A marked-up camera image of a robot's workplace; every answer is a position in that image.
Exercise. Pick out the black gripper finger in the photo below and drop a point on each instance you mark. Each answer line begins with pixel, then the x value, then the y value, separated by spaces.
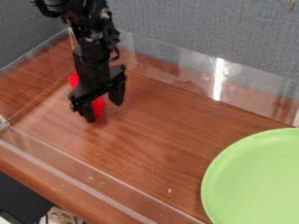
pixel 117 93
pixel 87 112

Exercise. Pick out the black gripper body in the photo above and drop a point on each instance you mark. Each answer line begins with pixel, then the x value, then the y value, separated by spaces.
pixel 97 79

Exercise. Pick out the red plastic block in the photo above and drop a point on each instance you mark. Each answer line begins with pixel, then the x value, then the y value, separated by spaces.
pixel 99 103

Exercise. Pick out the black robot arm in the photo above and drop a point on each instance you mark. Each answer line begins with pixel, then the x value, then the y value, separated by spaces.
pixel 91 23

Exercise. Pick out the green plate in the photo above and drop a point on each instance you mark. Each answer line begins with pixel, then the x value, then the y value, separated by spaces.
pixel 250 186

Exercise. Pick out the black box under table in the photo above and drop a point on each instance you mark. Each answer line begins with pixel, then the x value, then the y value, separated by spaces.
pixel 24 204

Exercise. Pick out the white power strip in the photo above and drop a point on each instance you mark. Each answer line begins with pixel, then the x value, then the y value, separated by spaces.
pixel 61 216

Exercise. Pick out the clear acrylic barrier wall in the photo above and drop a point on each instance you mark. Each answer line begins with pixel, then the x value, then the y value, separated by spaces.
pixel 130 169

